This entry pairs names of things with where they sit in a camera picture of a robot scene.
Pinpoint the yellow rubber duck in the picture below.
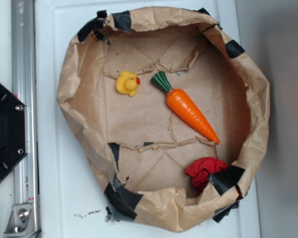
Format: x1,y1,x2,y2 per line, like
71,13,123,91
115,71,141,97

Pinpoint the brown paper bag tray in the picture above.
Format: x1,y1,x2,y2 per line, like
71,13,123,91
57,7,270,232

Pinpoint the orange plastic toy carrot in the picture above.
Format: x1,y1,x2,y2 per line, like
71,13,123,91
150,71,220,144

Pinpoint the red crumpled cloth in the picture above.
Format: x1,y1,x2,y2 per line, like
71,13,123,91
185,157,228,194

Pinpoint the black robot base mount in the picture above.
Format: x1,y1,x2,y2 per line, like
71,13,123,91
0,83,27,183

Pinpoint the aluminium extrusion rail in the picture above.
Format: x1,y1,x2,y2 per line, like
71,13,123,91
11,0,41,238

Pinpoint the metal corner bracket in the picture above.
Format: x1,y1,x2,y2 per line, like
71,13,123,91
3,204,36,238

